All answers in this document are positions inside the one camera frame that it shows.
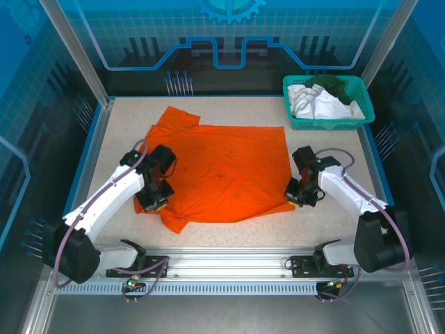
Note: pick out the orange t-shirt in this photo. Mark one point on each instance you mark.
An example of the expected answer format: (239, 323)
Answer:
(226, 167)

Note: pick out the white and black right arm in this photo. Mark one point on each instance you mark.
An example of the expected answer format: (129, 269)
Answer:
(351, 195)

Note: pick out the white t-shirt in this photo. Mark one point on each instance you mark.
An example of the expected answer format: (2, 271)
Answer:
(327, 106)

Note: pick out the teal plastic basket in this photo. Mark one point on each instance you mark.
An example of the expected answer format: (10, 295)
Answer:
(363, 104)

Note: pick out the dark green t-shirt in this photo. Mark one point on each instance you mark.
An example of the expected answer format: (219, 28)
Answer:
(330, 85)

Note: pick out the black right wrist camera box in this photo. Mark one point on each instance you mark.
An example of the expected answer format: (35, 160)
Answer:
(292, 188)

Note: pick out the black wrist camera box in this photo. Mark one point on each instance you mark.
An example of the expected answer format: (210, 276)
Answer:
(292, 188)
(167, 190)

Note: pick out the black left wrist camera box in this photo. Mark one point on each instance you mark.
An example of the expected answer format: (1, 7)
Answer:
(167, 190)

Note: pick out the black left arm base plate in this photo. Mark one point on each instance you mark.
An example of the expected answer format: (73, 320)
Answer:
(156, 262)

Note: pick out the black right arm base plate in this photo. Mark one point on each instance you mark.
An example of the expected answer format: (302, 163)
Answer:
(300, 266)

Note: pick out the aluminium front rail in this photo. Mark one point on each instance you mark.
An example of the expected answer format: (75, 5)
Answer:
(226, 262)

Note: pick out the aluminium frame post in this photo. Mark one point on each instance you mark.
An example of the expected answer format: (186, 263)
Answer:
(389, 41)
(76, 52)

